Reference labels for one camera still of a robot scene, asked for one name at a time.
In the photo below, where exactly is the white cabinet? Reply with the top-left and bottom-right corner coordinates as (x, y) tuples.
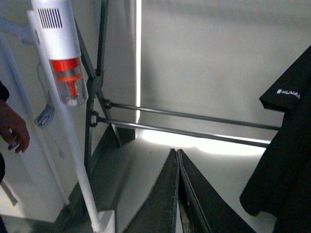
(0, 16), (77, 223)

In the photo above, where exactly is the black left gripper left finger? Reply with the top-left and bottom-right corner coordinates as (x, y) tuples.
(123, 149), (180, 233)

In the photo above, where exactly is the dark grey clothes drying rack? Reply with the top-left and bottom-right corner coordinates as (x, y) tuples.
(74, 0), (281, 214)

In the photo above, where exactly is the black printed t-shirt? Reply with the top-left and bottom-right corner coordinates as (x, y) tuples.
(240, 49), (311, 233)

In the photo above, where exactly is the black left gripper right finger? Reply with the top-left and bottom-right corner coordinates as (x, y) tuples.
(177, 150), (254, 233)

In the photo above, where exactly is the bystander bare hand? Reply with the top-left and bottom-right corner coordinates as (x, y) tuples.
(0, 100), (30, 153)

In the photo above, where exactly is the white stick vacuum cleaner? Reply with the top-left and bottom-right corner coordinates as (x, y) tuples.
(27, 0), (115, 233)

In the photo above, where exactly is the grey charging cable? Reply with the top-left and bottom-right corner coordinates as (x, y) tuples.
(34, 63), (55, 129)

